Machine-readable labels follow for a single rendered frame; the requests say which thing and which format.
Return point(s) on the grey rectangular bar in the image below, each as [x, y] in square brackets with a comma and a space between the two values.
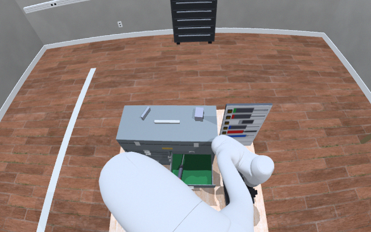
[145, 112]

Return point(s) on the grey tool chest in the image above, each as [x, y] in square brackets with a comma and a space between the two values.
[169, 131]

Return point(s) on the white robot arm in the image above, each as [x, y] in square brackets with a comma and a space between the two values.
[144, 196]

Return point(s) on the pale blue block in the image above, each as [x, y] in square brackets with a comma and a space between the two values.
[199, 113]

